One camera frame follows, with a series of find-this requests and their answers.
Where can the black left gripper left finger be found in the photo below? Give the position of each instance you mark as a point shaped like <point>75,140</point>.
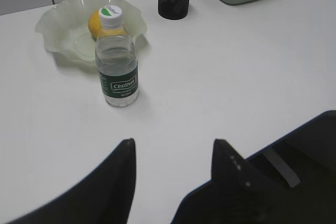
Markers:
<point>103,196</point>

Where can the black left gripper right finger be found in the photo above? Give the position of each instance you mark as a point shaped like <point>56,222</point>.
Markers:
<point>235,193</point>

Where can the clear Cestbon water bottle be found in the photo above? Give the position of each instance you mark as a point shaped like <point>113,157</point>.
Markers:
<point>115,58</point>

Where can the yellow mango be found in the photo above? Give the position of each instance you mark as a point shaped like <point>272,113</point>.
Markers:
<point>94,25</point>

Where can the pale green wavy plate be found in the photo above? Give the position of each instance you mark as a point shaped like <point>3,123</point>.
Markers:
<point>65,26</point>

